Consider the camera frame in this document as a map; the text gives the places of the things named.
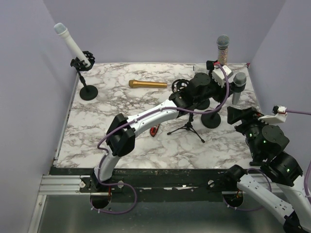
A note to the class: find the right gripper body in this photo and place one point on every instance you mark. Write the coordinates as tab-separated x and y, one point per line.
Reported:
252	125

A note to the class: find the glitter microphone silver head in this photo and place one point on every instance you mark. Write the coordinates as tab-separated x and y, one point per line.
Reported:
222	45

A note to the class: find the gold microphone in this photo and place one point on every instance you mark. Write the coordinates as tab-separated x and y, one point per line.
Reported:
144	84

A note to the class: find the grey microphone silver head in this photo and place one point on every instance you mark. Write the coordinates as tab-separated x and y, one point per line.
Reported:
239	83

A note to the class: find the black round-base clip stand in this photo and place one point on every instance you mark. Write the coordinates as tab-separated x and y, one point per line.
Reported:
202	80

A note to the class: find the white microphone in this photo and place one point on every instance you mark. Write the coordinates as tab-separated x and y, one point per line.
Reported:
63	32

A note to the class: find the clear plastic organizer box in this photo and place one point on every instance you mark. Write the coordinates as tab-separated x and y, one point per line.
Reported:
199	68

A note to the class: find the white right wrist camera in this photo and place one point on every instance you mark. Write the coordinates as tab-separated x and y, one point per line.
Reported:
279	115

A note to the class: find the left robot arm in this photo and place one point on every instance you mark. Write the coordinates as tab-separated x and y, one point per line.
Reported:
121	135

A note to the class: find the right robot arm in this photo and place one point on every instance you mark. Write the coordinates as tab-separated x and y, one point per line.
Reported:
267	143

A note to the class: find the black tripod shock-mount stand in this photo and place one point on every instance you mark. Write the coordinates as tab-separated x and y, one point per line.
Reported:
178	85

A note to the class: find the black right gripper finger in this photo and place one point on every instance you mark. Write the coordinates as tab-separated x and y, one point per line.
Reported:
233	110
234	116

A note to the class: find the aluminium extrusion rail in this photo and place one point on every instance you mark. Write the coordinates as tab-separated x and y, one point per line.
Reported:
59	185

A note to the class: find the red black utility knife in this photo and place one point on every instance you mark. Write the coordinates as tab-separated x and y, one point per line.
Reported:
153	131

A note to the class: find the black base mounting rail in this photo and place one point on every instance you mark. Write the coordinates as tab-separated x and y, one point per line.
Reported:
158	185

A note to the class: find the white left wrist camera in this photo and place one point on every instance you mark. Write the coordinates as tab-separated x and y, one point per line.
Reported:
219	77

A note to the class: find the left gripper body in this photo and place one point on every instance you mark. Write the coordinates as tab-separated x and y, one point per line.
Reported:
214	90

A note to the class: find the black hex key tool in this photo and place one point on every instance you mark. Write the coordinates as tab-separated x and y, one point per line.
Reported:
256	162

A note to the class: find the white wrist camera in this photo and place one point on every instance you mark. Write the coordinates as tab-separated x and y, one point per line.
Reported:
219	77
279	115

